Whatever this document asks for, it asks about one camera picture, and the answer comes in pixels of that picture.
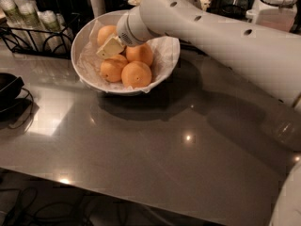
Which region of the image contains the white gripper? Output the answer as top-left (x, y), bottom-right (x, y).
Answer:
top-left (96, 7), bottom-right (159, 59)

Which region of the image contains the orange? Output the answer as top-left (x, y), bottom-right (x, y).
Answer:
top-left (97, 25), bottom-right (116, 46)
top-left (121, 61), bottom-right (152, 89)
top-left (100, 55), bottom-right (128, 83)
top-left (125, 43), bottom-right (153, 67)

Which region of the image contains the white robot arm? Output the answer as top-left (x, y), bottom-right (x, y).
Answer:
top-left (110, 0), bottom-right (301, 226)

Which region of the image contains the white bowl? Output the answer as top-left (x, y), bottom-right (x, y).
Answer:
top-left (71, 9), bottom-right (182, 97)

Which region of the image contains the black bowl on stand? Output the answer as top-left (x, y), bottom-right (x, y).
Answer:
top-left (0, 73), bottom-right (34, 129)

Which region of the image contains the white paper liner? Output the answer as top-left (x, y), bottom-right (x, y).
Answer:
top-left (75, 15), bottom-right (176, 94)

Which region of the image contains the white tall cup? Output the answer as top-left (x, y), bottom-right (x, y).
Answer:
top-left (87, 0), bottom-right (107, 19)

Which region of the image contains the paper cup stack right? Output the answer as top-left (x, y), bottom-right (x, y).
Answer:
top-left (38, 10), bottom-right (64, 55)

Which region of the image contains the paper cup stack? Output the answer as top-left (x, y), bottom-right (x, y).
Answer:
top-left (38, 10), bottom-right (64, 55)
top-left (0, 0), bottom-right (23, 26)
top-left (19, 3), bottom-right (40, 29)

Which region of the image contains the paper cup stack middle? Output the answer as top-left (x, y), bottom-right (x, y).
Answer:
top-left (19, 3), bottom-right (40, 29)

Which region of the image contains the paper cup stack left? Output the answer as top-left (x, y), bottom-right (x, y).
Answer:
top-left (0, 0), bottom-right (23, 26)

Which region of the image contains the black mesh basket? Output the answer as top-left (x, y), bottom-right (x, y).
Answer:
top-left (221, 5), bottom-right (246, 20)

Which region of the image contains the white appliance with bowls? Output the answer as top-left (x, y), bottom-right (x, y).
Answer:
top-left (246, 0), bottom-right (298, 32)

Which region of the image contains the black wire cup rack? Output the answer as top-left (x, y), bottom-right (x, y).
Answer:
top-left (0, 13), bottom-right (80, 59)

